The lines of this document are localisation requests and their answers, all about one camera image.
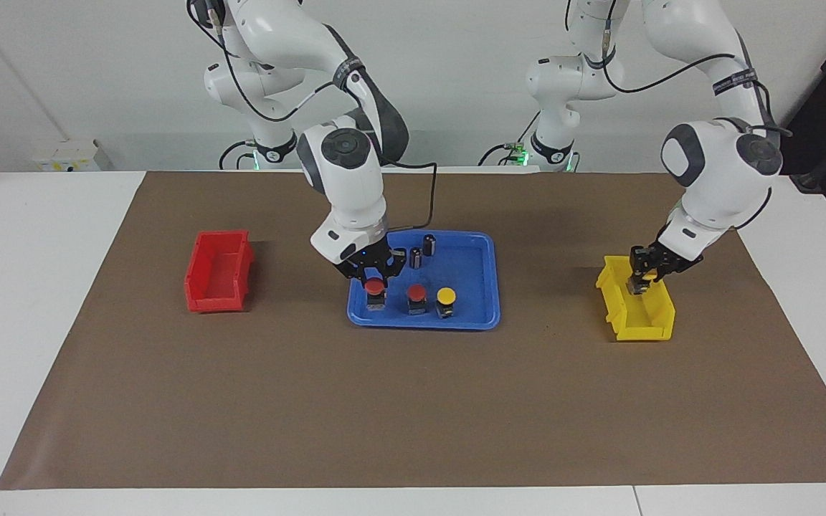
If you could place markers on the blue plastic tray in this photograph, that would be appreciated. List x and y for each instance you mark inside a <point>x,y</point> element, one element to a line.
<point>470,272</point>

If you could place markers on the white power box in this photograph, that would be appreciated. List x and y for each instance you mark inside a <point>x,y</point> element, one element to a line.
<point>65,156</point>

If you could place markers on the red plastic bin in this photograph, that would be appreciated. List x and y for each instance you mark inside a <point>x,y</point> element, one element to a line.
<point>216,276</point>

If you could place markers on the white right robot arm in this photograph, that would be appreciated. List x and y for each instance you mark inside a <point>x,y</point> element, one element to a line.
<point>355,193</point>

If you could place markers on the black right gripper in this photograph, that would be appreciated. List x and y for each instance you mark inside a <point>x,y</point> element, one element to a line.
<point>373,259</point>

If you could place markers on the yellow plastic bin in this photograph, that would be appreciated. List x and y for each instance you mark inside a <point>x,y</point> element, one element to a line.
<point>642,326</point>

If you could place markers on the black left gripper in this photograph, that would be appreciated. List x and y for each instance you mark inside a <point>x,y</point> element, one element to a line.
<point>675,259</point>

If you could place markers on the black cylinder part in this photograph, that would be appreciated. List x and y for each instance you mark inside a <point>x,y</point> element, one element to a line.
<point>415,258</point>
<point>429,245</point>

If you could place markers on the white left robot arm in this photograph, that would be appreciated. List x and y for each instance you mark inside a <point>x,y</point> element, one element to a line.
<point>721,179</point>

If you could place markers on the brown table mat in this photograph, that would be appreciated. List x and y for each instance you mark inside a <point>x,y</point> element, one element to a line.
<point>384,401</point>

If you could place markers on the red push button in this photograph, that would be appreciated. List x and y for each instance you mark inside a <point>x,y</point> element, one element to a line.
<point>416,292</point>
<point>375,287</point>

